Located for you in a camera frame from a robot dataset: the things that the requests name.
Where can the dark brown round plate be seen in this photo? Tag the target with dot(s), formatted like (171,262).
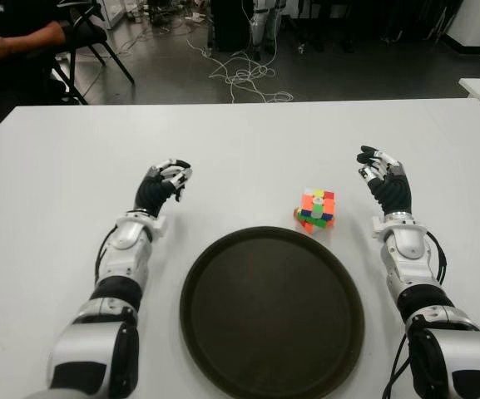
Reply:
(273,311)

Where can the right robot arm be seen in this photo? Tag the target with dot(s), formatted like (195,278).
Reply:
(408,245)

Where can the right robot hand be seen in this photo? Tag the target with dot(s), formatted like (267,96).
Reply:
(393,191)

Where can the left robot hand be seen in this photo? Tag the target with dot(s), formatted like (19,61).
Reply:
(152,193)

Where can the multicoloured Rubik's cube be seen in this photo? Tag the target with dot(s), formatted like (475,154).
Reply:
(316,203)

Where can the person's bare forearm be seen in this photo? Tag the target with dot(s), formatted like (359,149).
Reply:
(31,39)

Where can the seated person in black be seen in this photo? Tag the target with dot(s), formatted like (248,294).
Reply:
(6,83)

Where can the black folding chair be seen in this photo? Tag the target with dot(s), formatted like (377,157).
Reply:
(94,39)

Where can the small caster wheel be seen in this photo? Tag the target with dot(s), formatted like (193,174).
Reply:
(302,48)

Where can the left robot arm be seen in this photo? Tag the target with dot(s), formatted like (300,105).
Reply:
(123,249)

